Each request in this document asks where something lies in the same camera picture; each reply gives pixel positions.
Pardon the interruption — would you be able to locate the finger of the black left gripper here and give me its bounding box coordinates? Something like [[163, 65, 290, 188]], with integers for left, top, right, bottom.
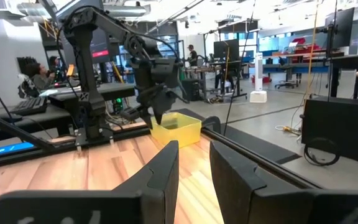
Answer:
[[152, 105, 169, 126], [140, 111, 154, 130]]

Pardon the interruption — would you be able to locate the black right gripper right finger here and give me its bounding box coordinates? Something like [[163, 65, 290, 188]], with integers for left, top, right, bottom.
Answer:
[[209, 139, 358, 224]]

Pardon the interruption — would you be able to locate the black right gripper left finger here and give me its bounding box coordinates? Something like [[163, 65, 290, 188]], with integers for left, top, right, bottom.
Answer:
[[0, 139, 180, 224]]

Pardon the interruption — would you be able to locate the yellow translucent plastic bin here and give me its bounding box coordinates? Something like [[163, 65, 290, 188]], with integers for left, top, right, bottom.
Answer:
[[149, 111, 203, 149]]

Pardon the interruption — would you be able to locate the black computer tower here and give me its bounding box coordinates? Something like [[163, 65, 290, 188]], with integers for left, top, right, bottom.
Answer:
[[181, 79, 201, 102]]

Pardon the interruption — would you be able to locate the person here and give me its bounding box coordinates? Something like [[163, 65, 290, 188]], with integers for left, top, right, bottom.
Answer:
[[48, 55, 67, 82], [187, 44, 199, 68], [23, 62, 57, 94]]

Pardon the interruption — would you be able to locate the black desk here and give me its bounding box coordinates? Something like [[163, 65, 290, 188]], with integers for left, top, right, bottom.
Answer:
[[0, 104, 74, 142], [47, 82, 136, 108]]

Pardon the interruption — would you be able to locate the monitor with red bar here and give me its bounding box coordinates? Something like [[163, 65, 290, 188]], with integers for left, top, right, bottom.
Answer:
[[88, 27, 111, 65]]

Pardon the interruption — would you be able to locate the white tower fan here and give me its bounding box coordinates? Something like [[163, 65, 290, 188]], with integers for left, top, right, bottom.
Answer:
[[249, 52, 269, 104]]

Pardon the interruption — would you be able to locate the black keyboard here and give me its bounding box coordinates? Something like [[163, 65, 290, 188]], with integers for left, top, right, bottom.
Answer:
[[9, 96, 48, 116]]

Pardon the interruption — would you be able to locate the black computer case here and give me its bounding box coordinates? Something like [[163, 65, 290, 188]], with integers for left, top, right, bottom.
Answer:
[[300, 95, 358, 162]]

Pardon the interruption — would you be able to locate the smartphone with blue screen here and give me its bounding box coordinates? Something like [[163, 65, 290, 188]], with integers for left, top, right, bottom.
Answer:
[[0, 142, 35, 159]]

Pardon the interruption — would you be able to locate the black monitor on pole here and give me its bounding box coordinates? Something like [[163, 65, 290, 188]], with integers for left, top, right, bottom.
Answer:
[[324, 7, 356, 98]]

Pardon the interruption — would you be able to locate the thin black hanging cable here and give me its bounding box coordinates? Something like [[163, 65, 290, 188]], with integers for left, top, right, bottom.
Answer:
[[223, 0, 257, 136]]

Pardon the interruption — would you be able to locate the coiled black floor cable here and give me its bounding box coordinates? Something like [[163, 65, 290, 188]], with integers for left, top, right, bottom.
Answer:
[[303, 137, 341, 167]]

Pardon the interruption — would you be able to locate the black aluminium table frame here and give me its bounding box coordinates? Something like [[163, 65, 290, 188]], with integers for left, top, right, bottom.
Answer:
[[0, 107, 323, 190]]

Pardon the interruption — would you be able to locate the yellow extension cable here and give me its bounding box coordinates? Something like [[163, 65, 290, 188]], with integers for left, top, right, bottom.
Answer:
[[283, 0, 321, 137]]

